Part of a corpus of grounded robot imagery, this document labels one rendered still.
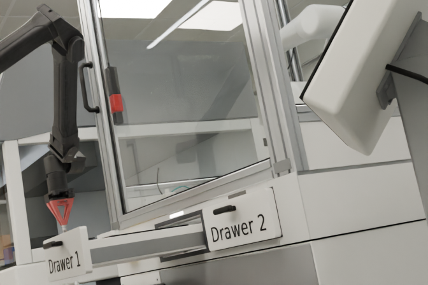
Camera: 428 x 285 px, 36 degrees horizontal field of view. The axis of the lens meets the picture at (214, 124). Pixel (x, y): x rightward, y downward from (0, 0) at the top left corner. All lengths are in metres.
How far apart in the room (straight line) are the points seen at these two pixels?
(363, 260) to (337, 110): 0.76
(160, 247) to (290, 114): 0.50
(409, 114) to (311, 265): 0.56
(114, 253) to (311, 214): 0.50
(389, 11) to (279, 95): 0.68
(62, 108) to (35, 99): 0.81
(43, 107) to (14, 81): 0.15
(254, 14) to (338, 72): 0.75
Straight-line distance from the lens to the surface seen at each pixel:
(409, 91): 0.96
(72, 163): 2.03
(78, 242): 1.62
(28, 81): 2.68
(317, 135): 1.48
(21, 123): 2.63
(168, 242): 1.71
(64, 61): 1.76
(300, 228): 1.43
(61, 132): 1.92
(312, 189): 1.44
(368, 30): 0.80
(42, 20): 1.67
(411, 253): 1.61
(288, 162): 1.43
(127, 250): 1.66
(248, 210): 1.54
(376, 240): 1.54
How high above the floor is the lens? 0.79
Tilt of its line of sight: 11 degrees up
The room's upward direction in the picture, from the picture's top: 11 degrees counter-clockwise
